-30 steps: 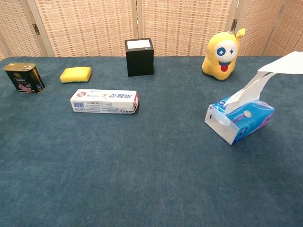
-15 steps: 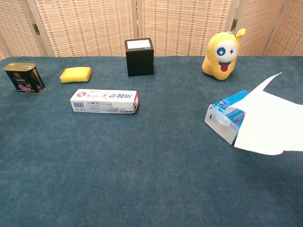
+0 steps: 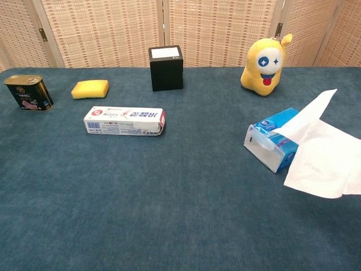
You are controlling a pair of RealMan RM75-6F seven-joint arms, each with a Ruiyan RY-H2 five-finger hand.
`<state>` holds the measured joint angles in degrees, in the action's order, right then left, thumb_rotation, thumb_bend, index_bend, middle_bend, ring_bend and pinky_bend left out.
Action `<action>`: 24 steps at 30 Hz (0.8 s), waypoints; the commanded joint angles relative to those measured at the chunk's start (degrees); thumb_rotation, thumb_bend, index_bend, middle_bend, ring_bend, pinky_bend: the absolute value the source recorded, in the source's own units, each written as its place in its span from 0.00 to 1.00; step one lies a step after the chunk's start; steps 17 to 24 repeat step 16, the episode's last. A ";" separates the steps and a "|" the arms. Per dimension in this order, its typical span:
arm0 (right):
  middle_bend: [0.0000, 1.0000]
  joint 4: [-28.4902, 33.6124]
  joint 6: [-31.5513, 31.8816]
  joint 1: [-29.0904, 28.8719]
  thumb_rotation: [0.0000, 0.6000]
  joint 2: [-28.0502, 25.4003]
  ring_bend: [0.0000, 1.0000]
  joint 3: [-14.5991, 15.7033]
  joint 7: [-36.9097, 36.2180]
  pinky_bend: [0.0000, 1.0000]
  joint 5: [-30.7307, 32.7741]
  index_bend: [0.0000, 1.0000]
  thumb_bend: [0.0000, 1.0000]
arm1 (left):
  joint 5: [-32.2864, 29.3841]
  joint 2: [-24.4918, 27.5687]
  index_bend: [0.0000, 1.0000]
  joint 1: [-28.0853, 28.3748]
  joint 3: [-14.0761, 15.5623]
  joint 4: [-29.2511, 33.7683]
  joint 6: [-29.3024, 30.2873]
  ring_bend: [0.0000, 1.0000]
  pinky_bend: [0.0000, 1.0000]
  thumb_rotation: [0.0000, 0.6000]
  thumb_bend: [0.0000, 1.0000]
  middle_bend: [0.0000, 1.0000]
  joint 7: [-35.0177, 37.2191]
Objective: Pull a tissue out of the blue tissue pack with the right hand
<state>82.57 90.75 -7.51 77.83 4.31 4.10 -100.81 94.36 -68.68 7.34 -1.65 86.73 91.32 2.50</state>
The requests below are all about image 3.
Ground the white tissue sheet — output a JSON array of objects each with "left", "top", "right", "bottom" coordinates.
[{"left": 272, "top": 89, "right": 361, "bottom": 200}]

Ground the yellow sponge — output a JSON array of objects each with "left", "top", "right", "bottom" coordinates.
[{"left": 71, "top": 79, "right": 109, "bottom": 100}]

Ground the black cube box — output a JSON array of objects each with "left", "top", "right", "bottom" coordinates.
[{"left": 148, "top": 45, "right": 184, "bottom": 92}]

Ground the black luncheon meat can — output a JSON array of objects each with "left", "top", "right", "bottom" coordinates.
[{"left": 3, "top": 74, "right": 54, "bottom": 111}]

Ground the blue tissue pack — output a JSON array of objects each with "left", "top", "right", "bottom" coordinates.
[{"left": 243, "top": 107, "right": 300, "bottom": 174}]

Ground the woven folding screen panel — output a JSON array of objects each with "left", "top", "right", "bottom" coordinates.
[
  {"left": 312, "top": 0, "right": 361, "bottom": 67},
  {"left": 32, "top": 0, "right": 166, "bottom": 68},
  {"left": 275, "top": 0, "right": 345, "bottom": 67},
  {"left": 0, "top": 0, "right": 65, "bottom": 72},
  {"left": 162, "top": 0, "right": 286, "bottom": 68}
]

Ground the yellow plush toy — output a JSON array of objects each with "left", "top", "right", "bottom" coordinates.
[{"left": 240, "top": 33, "right": 293, "bottom": 97}]

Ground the white toothpaste box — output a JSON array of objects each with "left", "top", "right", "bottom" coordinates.
[{"left": 83, "top": 106, "right": 166, "bottom": 137}]

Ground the blue table cloth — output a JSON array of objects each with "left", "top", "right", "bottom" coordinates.
[{"left": 0, "top": 66, "right": 361, "bottom": 271}]

